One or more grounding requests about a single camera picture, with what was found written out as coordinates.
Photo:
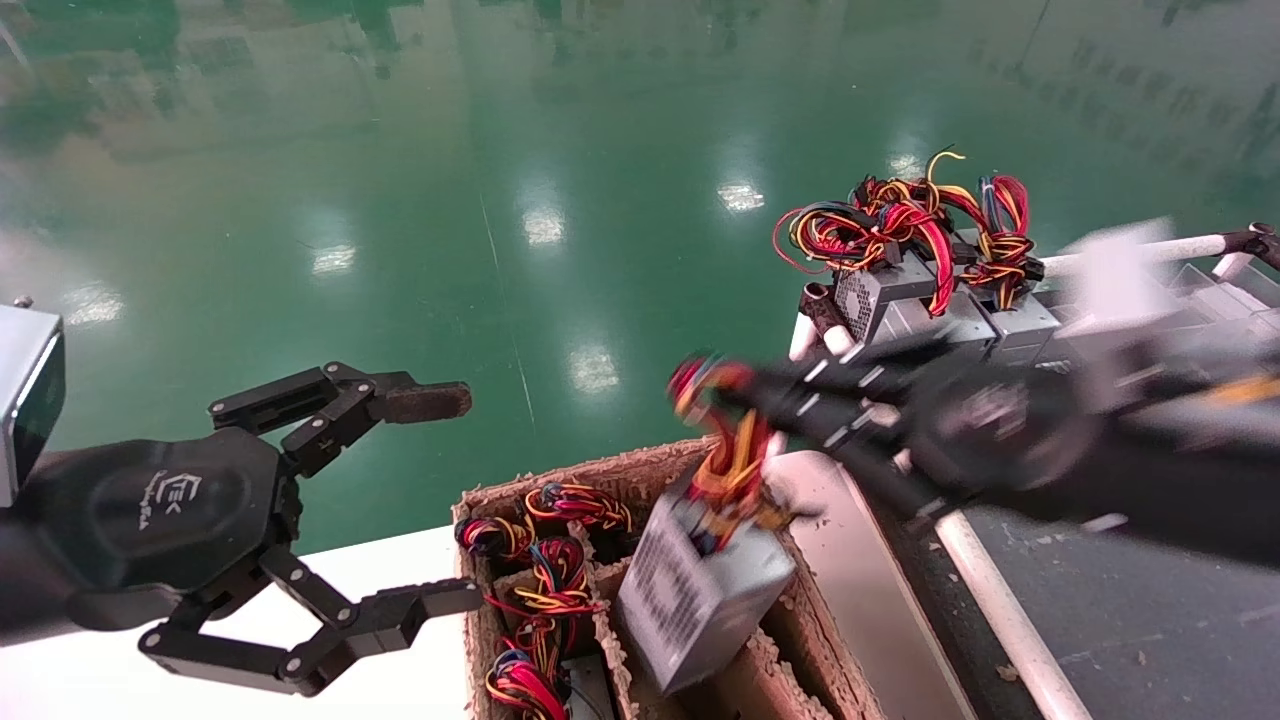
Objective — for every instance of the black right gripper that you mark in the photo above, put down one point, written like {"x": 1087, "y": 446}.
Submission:
{"x": 1000, "y": 430}

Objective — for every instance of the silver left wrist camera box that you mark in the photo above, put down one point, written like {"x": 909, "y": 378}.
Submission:
{"x": 30, "y": 400}

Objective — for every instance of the white tube frame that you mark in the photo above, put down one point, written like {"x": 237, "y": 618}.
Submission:
{"x": 1003, "y": 610}

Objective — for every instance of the brown cardboard box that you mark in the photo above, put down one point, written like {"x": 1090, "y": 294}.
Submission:
{"x": 620, "y": 468}

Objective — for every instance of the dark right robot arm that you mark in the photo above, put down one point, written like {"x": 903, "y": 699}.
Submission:
{"x": 1200, "y": 470}

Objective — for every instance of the plain grey power supply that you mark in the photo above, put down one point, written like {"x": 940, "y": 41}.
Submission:
{"x": 1230, "y": 300}

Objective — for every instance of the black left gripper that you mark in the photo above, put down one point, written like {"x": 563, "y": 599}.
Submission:
{"x": 150, "y": 520}

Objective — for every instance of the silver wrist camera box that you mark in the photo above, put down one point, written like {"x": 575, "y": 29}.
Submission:
{"x": 1120, "y": 280}
{"x": 30, "y": 400}

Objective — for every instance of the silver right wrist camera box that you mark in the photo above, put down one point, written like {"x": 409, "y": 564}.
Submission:
{"x": 1120, "y": 280}

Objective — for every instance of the power supply with mesh face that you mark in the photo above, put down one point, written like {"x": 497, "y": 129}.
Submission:
{"x": 880, "y": 290}

